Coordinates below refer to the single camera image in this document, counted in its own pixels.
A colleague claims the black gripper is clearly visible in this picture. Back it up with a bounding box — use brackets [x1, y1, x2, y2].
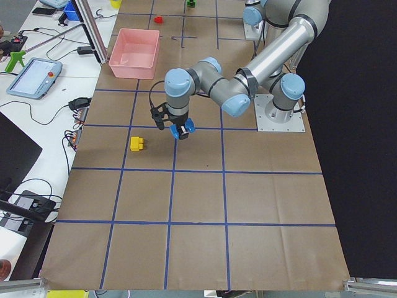
[167, 112, 189, 140]

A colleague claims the blue toy block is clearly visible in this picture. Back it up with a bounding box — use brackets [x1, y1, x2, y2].
[169, 118, 195, 140]

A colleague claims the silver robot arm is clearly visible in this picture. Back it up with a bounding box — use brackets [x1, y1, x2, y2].
[243, 0, 267, 26]
[151, 1, 330, 140]

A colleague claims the pink plastic box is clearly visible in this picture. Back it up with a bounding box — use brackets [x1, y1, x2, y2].
[109, 28, 160, 79]

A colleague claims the yellow toy block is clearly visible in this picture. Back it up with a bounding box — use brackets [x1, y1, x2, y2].
[130, 136, 145, 152]

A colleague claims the red toy block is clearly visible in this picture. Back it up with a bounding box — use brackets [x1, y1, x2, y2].
[154, 16, 164, 24]

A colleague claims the teach pendant tablet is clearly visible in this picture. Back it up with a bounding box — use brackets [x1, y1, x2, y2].
[6, 58, 63, 100]

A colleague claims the green plastic clamp tool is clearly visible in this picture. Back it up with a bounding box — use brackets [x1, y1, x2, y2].
[5, 50, 26, 73]

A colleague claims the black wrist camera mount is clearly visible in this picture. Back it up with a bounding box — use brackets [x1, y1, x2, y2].
[150, 102, 169, 130]

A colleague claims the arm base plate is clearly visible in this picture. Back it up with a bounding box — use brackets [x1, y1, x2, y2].
[243, 21, 264, 41]
[254, 94, 306, 133]

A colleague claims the aluminium frame post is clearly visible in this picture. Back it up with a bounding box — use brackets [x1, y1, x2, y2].
[71, 0, 109, 64]

